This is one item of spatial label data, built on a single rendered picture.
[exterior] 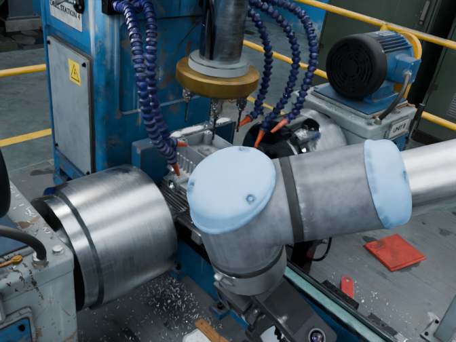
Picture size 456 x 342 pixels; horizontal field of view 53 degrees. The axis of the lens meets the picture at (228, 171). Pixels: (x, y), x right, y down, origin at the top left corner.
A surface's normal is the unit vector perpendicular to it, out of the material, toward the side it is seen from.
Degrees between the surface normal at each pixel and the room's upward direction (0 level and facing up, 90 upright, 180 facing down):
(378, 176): 46
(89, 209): 21
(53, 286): 89
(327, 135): 36
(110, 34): 90
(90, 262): 66
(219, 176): 28
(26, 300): 89
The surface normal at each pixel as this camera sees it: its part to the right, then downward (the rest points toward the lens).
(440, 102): -0.71, 0.29
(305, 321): 0.14, -0.36
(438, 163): -0.15, -0.39
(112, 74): 0.68, 0.45
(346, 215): 0.03, 0.48
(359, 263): 0.13, -0.84
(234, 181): -0.26, -0.64
